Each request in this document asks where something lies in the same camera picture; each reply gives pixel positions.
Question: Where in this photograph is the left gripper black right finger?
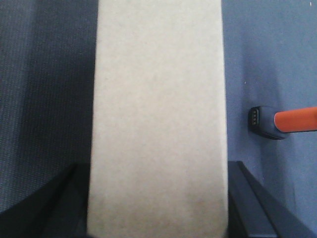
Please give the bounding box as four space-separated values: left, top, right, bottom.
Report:
228 161 317 238

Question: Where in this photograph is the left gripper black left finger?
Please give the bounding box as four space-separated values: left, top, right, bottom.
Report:
0 163 90 238

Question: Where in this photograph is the orange black barcode scanner gun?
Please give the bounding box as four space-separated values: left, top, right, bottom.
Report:
248 106 317 140

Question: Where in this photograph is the brown cardboard package box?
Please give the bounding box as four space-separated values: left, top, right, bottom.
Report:
87 0 228 238

